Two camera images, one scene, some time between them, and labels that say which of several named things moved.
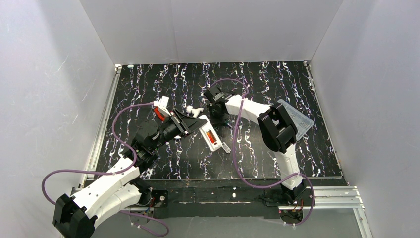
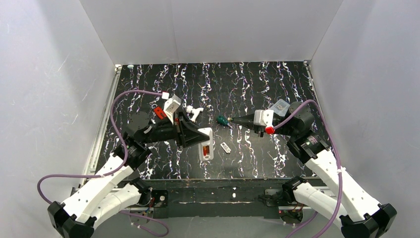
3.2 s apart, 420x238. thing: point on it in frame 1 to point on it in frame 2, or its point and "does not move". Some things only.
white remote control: [210, 135] to [206, 148]
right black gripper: [216, 111] to [259, 128]
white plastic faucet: [190, 109] does not move
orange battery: [211, 136] to [206, 150]
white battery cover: [226, 148] does not move
